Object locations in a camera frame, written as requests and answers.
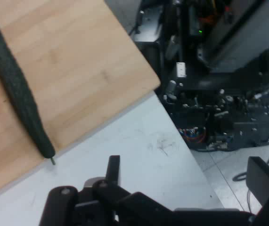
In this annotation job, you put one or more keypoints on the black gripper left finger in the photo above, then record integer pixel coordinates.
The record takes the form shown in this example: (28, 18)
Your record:
(96, 207)

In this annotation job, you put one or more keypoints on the bamboo cutting board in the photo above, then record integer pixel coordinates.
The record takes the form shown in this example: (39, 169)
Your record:
(77, 70)

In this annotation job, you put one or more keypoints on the dark green cucumber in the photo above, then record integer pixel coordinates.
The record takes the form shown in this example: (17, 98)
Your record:
(16, 84)

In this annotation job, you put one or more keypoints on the black machine with wiring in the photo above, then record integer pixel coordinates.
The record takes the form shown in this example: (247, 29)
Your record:
(219, 70)

